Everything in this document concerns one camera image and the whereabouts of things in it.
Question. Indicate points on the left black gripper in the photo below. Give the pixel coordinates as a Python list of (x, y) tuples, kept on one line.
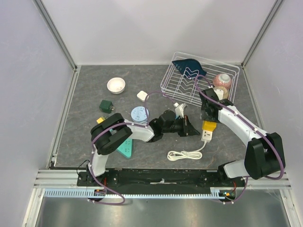
[(188, 129)]

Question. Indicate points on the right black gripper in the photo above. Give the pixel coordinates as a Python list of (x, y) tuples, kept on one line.
[(210, 118)]

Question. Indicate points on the white power strip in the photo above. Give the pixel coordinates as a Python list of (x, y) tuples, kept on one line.
[(206, 136)]

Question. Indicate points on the yellow plug adapter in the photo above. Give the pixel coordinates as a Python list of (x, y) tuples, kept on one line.
[(209, 126)]

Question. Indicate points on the round light blue socket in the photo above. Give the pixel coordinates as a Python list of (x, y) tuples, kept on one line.
[(138, 115)]

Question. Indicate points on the white plug adapter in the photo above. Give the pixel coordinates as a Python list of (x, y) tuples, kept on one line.
[(142, 95)]

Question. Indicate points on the teal triangular power strip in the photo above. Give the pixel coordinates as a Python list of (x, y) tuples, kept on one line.
[(125, 149)]

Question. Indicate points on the dark green cube plug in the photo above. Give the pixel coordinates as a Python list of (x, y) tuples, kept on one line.
[(106, 106)]

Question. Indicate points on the yellow cube plug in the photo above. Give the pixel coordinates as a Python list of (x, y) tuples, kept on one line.
[(101, 119)]

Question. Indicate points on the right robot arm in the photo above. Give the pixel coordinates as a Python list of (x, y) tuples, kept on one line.
[(264, 151)]

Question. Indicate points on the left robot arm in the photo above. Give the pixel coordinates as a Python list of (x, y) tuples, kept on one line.
[(108, 135)]

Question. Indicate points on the beige ceramic bowl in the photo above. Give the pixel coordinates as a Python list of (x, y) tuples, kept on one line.
[(225, 91)]

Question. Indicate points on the pink patterned bowl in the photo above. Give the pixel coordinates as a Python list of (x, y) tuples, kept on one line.
[(222, 80)]

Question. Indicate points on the dark blue leaf plate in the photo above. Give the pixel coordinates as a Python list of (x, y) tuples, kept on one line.
[(189, 68)]

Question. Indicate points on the white ceramic bowl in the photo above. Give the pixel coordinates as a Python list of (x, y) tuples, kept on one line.
[(116, 85)]

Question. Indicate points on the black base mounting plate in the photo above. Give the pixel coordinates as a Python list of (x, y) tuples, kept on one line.
[(165, 181)]

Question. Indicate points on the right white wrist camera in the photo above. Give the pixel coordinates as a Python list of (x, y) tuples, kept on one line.
[(216, 93)]

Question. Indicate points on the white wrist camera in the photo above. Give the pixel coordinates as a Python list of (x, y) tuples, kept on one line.
[(180, 109), (216, 93)]

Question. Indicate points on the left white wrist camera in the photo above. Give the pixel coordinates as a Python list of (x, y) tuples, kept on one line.
[(180, 109)]

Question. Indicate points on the white wire dish rack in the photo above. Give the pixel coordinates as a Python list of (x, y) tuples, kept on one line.
[(180, 88)]

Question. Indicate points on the light blue cable duct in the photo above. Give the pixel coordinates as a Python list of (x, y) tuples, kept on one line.
[(94, 194)]

